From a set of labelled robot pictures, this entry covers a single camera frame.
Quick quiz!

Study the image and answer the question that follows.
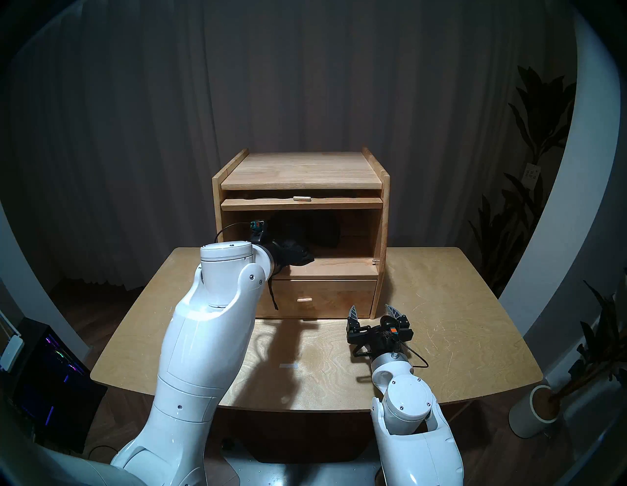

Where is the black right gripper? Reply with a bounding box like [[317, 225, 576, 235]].
[[347, 304, 413, 358]]

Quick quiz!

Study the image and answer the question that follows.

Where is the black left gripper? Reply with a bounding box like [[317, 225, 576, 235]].
[[268, 240, 299, 275]]

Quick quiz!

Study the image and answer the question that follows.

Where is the wooden pull-out slatted tray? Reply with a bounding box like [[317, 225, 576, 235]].
[[220, 195, 384, 211]]

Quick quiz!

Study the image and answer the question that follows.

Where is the wooden drawer with peg knob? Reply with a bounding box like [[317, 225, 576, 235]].
[[256, 278, 379, 319]]

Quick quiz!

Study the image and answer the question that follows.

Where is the white round plant pot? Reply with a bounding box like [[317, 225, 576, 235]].
[[508, 385, 561, 439]]

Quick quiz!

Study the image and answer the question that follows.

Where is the grey pleated curtain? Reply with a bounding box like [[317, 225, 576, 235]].
[[0, 0, 579, 290]]

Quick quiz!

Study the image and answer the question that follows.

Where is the leaning dark leafy plant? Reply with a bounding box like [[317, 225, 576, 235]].
[[558, 279, 627, 407]]

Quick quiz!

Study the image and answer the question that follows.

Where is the tall dark leafy plant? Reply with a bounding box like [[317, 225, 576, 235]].
[[468, 65, 578, 294]]

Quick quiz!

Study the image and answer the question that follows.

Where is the small white box device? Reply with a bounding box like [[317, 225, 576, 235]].
[[0, 335, 24, 373]]

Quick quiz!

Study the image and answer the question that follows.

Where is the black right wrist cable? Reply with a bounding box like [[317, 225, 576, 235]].
[[353, 343, 429, 369]]

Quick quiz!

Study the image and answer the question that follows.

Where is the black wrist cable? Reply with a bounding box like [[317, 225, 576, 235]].
[[214, 221, 255, 244], [353, 343, 429, 369]]

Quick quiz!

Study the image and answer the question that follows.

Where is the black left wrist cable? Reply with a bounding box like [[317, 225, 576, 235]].
[[214, 221, 255, 244]]

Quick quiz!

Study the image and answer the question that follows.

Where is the wooden cabinet frame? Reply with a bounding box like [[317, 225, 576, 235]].
[[212, 147, 391, 320]]

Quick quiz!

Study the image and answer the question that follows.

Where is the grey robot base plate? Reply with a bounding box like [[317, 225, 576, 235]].
[[223, 453, 383, 486]]

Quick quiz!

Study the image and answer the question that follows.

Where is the black floor cable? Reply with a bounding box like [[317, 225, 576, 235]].
[[83, 443, 118, 461]]

